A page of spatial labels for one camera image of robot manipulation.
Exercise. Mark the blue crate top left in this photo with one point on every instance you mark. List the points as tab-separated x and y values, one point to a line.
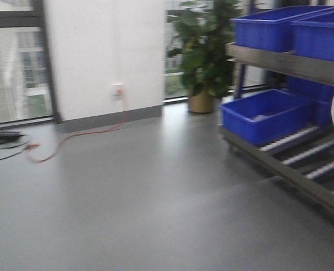
272	30

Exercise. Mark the tan plant pot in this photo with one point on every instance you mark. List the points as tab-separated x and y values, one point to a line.
201	103

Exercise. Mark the black power adapter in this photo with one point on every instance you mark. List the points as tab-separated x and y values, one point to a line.
10	136

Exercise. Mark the green potted plant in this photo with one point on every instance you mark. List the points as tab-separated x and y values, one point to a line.
203	29

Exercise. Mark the wall power socket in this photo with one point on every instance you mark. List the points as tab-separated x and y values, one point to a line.
118	91

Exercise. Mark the blue crate bottom front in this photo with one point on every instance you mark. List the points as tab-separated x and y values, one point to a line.
266	116

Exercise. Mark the blue crate top right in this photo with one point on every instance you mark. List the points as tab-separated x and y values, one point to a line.
314	36

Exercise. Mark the right steel roller shelf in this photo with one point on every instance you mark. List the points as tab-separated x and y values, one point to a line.
304	159

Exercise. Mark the blue crate bottom rear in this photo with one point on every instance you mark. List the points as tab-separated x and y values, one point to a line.
321	95

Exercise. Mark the blue crate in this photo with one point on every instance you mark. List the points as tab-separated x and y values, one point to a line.
266	116
314	36
321	95
272	30

